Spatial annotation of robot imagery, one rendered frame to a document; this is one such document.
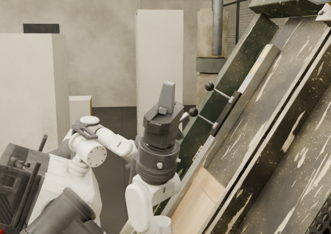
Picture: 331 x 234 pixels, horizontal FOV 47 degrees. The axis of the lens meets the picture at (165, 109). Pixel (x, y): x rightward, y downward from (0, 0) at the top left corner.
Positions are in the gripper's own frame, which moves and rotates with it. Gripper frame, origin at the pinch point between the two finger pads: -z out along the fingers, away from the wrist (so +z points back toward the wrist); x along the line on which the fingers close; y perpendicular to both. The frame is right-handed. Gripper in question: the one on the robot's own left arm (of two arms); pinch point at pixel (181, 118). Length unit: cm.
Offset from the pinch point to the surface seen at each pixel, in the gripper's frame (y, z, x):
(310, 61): 15.6, -43.9, 12.1
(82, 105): -402, 182, -204
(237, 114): -14.6, -17.0, 7.9
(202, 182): -8.6, 8.0, 22.6
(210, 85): -11.7, -14.8, -6.7
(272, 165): 16.0, -17.2, 31.1
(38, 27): -589, 251, -508
